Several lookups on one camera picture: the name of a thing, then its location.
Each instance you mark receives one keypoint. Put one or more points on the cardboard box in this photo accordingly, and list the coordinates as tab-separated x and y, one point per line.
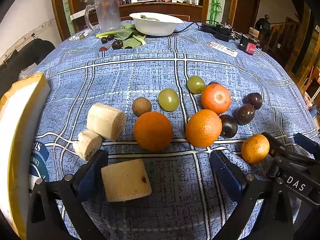
253	32

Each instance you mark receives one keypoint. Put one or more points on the dark plum near leaves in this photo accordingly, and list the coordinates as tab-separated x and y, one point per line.
117	44

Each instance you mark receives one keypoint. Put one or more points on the white bowl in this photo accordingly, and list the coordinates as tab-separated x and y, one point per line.
155	28

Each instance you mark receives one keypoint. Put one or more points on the peeled banana piece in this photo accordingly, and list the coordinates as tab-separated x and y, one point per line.
126	180

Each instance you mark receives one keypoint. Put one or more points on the white and red leaflet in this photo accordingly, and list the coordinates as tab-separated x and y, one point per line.
222	48

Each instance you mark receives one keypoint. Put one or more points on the large orange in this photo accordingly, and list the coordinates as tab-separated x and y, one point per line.
153	131
203	128

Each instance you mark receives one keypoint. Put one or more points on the small pale sugarcane piece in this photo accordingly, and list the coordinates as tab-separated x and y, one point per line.
87	143

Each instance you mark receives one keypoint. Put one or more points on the dark purple plum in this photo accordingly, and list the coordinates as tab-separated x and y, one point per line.
245	114
228	126
252	100

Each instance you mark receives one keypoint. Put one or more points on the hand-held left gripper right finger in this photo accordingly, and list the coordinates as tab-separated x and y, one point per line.
227	173

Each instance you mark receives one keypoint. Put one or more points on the black chair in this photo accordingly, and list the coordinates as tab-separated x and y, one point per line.
25	55

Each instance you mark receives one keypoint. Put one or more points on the large pale sugarcane piece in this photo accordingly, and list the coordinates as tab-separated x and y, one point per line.
106	121

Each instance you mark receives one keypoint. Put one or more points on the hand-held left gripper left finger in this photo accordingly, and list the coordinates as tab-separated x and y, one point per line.
91	173

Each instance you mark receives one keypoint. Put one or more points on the brown longan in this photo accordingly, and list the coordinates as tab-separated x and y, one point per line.
141	106

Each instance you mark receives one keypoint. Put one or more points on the green leaves in bowl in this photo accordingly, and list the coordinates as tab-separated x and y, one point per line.
149	18

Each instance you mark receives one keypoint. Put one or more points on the tangerine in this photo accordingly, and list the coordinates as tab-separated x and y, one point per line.
216	98
255	148

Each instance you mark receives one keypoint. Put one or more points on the wooden door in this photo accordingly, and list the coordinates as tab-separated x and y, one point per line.
246	7

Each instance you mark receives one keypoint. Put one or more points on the red jujube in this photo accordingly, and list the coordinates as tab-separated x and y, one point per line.
213	83

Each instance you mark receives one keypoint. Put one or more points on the black power adapter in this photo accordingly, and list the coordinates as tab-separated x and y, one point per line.
215	30

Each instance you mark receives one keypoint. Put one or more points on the wooden cabinet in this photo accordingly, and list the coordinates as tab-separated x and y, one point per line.
160	10

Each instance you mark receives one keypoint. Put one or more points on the blue plaid tablecloth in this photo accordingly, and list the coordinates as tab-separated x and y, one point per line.
150	75

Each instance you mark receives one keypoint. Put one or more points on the black and red battery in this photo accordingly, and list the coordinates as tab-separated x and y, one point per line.
247	45

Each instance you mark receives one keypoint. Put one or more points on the small red grape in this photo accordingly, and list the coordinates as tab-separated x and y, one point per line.
103	49

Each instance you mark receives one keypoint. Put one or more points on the small dark cherry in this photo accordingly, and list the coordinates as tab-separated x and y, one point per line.
110	37
103	40

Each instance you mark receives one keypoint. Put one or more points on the bamboo wall painting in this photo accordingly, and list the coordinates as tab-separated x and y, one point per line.
216	2

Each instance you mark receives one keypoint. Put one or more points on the green leaf vegetable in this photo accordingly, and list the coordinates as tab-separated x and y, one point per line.
127	36

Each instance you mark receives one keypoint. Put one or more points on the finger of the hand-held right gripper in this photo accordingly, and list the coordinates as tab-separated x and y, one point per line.
283	153
307	142

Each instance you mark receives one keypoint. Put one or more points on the clear plastic mug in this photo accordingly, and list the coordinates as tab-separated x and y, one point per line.
108	15

